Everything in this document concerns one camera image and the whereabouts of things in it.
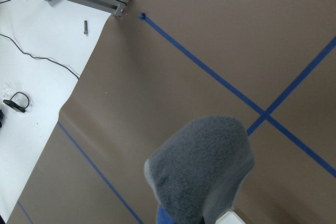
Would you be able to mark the grey and blue towel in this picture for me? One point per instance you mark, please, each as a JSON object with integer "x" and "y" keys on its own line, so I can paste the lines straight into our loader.
{"x": 197, "y": 173}

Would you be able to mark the small black cable adapter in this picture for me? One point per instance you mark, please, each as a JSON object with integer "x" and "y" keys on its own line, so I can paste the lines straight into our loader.
{"x": 18, "y": 102}

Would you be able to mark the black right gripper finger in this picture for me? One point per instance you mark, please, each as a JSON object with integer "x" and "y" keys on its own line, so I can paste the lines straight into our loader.
{"x": 230, "y": 217}

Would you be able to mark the silver bolt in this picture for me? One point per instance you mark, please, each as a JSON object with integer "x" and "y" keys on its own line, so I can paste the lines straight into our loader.
{"x": 85, "y": 27}

